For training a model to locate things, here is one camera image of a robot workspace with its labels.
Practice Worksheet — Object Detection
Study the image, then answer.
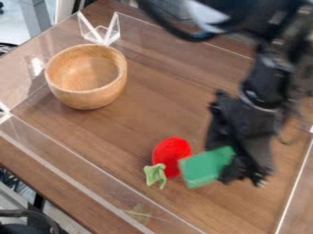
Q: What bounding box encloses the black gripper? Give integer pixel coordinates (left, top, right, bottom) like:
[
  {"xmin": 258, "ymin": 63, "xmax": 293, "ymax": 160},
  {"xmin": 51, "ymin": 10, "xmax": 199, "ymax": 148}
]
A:
[{"xmin": 206, "ymin": 90, "xmax": 289, "ymax": 186}]

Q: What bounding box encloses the green rectangular block stick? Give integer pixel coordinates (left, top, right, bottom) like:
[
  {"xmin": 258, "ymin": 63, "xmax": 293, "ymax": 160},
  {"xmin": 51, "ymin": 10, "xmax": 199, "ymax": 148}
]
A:
[{"xmin": 178, "ymin": 145, "xmax": 235, "ymax": 189}]

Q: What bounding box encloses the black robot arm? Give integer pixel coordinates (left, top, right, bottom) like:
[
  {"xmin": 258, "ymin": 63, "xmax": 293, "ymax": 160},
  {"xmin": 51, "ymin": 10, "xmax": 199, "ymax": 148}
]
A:
[{"xmin": 179, "ymin": 0, "xmax": 313, "ymax": 188}]

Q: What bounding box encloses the brown wooden bowl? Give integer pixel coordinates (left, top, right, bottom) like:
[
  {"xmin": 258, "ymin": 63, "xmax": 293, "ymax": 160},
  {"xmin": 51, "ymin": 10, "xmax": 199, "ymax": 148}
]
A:
[{"xmin": 44, "ymin": 44, "xmax": 127, "ymax": 110}]

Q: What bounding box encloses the red plush strawberry toy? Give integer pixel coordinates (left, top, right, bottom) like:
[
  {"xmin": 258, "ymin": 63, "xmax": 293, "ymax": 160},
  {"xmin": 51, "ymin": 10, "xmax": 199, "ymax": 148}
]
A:
[{"xmin": 143, "ymin": 136, "xmax": 192, "ymax": 189}]

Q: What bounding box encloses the clear acrylic tray enclosure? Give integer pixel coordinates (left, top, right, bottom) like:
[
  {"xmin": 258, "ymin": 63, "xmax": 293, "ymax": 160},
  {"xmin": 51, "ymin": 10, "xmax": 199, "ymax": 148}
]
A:
[{"xmin": 0, "ymin": 9, "xmax": 313, "ymax": 234}]

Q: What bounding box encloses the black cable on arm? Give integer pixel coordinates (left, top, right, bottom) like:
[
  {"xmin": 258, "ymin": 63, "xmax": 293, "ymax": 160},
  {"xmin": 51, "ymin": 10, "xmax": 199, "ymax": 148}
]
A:
[{"xmin": 135, "ymin": 0, "xmax": 220, "ymax": 43}]

